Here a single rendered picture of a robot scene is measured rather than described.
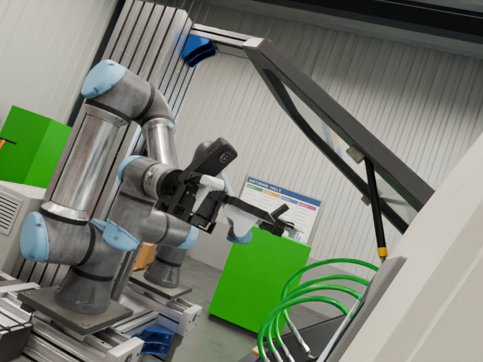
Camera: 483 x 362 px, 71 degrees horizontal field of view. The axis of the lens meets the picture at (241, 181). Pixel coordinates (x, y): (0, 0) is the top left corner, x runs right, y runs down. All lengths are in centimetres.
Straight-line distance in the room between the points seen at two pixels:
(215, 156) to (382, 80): 795
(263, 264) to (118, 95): 369
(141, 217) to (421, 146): 766
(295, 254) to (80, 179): 368
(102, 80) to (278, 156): 711
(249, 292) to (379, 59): 615
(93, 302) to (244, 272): 349
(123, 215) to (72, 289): 38
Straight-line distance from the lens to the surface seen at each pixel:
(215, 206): 59
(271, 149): 795
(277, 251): 438
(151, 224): 74
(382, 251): 79
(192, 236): 82
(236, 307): 452
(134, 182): 71
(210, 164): 61
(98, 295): 104
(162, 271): 146
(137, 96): 95
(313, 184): 767
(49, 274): 134
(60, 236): 94
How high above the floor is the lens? 144
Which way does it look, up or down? 5 degrees up
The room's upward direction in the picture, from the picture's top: 21 degrees clockwise
